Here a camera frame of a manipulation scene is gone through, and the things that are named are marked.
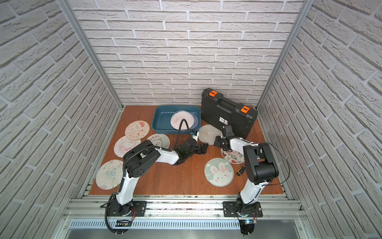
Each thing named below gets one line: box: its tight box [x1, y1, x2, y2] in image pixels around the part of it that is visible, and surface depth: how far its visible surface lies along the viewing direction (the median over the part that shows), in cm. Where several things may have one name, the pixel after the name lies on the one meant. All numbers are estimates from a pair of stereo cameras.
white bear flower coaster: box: [146, 133, 171, 150], surface depth 103 cm
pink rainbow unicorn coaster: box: [113, 135, 142, 158], surface depth 99 cm
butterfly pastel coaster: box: [95, 159, 124, 191], surface depth 87 cm
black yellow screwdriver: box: [236, 164, 247, 177], surface depth 87 cm
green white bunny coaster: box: [203, 157, 235, 188], surface depth 89 cm
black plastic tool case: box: [201, 88, 259, 140], surface depth 90 cm
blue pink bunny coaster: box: [190, 113, 199, 130], surface depth 112 cm
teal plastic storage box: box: [151, 105, 202, 135], surface depth 112 cm
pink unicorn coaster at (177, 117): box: [170, 110, 195, 130], surface depth 115 cm
